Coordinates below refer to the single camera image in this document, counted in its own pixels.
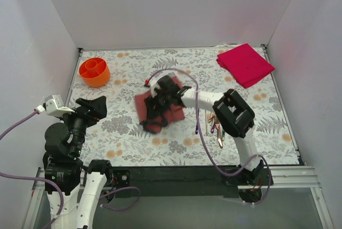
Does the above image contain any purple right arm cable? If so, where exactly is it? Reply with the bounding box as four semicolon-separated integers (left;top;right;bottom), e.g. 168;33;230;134
146;67;274;205

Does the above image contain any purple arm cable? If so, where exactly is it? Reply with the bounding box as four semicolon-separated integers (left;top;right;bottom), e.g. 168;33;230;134
146;67;274;205
0;110;142;229

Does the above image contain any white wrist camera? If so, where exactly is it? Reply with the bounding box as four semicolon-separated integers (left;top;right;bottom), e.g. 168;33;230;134
144;78;162;98
34;94;75;118

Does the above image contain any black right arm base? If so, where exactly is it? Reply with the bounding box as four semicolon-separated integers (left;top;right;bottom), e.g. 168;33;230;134
221;161;274;205

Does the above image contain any iridescent blue spoon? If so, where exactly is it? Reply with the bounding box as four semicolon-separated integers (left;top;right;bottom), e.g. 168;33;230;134
195;110;200;135

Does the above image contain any iridescent purple spoon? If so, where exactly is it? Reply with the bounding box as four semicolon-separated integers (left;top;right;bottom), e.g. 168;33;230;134
208;113;217;134

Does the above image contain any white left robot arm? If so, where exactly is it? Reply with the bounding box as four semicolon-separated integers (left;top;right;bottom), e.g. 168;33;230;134
43;95;114;228

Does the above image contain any floral patterned table mat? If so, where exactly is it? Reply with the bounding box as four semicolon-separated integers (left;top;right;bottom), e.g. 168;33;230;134
67;47;299;166

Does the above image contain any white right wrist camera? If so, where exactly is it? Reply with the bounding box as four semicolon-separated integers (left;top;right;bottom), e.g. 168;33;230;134
144;78;162;98

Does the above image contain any magenta folded cloth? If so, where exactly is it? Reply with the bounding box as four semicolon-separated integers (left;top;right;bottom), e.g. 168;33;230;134
216;43;275;89

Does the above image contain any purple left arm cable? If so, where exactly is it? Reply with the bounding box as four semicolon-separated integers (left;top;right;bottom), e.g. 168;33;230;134
0;110;142;229

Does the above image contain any orange divided utensil caddy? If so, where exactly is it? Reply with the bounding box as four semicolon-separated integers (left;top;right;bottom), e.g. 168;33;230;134
79;57;110;88

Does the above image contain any iridescent rainbow fork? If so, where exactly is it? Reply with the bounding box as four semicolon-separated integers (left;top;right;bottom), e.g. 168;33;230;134
221;129;226;141

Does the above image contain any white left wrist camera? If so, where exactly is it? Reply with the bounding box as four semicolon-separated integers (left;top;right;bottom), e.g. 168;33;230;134
34;94;75;118

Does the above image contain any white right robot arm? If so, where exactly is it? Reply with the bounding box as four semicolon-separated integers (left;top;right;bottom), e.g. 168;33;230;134
144;75;265;173

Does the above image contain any silver chopstick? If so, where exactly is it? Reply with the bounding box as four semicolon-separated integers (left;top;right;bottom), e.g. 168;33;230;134
205;110;208;136

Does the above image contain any aluminium frame rail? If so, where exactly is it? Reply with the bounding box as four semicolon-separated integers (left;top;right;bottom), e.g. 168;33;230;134
22;166;335;229

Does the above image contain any dark red fabric pouch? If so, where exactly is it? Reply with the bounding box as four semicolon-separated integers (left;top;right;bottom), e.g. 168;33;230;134
134;76;185;134

